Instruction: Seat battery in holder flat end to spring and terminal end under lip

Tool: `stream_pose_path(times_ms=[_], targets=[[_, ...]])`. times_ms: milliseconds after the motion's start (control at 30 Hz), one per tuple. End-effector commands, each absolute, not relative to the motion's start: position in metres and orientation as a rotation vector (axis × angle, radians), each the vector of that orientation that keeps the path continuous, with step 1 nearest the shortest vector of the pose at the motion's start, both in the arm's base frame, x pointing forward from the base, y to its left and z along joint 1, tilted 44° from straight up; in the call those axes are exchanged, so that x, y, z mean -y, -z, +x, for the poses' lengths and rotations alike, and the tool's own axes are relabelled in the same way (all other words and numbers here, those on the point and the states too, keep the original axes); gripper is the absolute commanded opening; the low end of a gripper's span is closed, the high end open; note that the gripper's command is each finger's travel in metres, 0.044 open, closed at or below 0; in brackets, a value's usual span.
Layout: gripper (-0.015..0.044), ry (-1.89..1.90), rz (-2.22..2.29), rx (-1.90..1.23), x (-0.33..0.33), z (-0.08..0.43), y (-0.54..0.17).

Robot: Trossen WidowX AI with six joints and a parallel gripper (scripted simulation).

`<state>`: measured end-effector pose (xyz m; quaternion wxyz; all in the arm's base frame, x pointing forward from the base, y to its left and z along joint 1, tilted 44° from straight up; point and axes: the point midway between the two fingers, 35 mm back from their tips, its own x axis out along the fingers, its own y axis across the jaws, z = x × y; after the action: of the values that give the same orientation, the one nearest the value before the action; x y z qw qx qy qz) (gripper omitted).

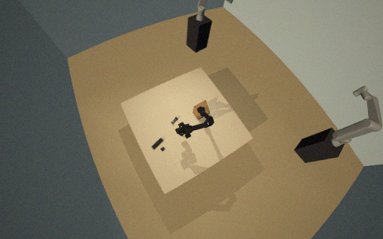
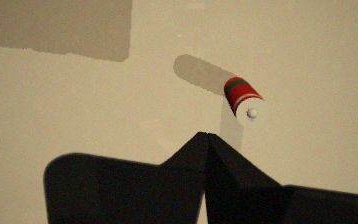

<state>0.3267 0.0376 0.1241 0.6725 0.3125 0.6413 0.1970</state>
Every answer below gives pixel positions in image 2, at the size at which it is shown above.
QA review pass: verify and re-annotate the red and green battery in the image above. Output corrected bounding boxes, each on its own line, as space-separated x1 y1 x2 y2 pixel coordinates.
224 77 268 128

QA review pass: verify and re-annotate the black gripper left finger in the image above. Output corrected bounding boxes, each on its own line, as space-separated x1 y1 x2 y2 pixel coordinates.
43 132 209 224

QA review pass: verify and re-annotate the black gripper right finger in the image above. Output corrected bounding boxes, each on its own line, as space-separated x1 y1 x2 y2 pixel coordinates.
204 133 358 224

